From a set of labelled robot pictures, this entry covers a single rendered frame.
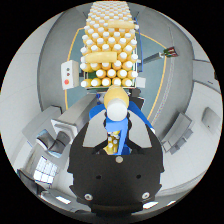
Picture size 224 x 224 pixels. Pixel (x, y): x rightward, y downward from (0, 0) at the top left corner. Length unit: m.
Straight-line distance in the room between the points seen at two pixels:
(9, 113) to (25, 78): 1.15
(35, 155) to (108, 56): 0.69
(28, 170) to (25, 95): 2.48
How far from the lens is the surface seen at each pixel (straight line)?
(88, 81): 0.46
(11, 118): 2.76
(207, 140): 3.40
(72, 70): 0.48
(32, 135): 1.69
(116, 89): 0.16
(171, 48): 0.48
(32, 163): 0.53
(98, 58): 0.36
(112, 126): 0.34
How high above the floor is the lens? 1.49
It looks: 61 degrees down
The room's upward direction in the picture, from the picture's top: 178 degrees counter-clockwise
